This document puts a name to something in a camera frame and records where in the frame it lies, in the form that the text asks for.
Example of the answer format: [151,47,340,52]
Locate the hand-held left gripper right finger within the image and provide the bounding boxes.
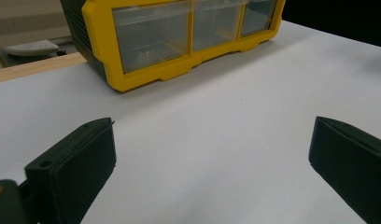
[308,116,381,224]

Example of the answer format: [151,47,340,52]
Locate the set of small clear drawers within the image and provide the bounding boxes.
[112,0,278,74]

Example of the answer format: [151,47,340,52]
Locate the yellow black drawer organizer cabinet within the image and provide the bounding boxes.
[60,0,287,93]

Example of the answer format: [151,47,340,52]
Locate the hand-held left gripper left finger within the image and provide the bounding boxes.
[24,117,118,224]

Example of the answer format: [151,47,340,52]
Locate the pale grey foot pedal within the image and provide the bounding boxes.
[1,39,61,58]

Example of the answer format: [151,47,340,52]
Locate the light wooden board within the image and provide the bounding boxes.
[0,51,87,85]

